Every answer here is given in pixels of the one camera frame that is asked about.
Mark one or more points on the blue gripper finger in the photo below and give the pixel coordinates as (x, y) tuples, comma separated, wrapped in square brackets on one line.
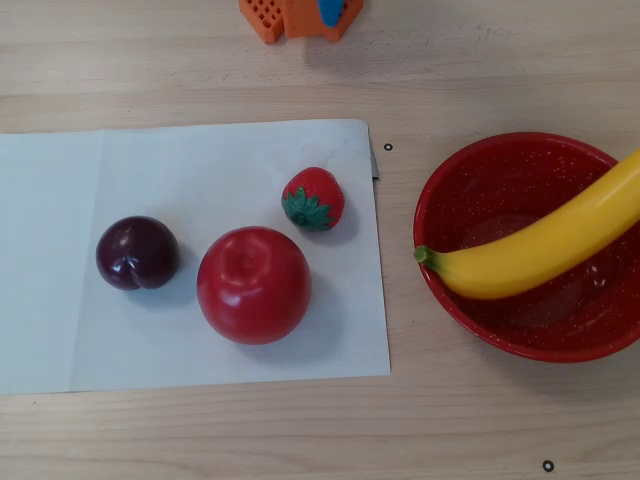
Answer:
[(330, 11)]

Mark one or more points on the yellow toy banana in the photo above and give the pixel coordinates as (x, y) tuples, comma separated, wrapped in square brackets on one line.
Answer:
[(530, 255)]

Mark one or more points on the red speckled enamel bowl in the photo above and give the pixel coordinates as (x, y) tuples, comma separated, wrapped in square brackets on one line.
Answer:
[(480, 190)]

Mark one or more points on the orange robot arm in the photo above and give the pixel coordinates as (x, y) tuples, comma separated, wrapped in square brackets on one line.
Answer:
[(300, 20)]

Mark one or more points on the red toy strawberry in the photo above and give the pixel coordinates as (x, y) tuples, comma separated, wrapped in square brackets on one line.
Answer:
[(320, 187)]

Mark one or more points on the dark purple toy plum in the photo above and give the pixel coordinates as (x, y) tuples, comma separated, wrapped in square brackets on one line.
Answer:
[(137, 252)]

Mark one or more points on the white paper sheet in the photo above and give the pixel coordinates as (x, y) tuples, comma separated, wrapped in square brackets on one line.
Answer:
[(200, 165)]

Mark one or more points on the red toy apple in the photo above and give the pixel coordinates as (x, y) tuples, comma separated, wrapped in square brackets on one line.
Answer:
[(254, 285)]

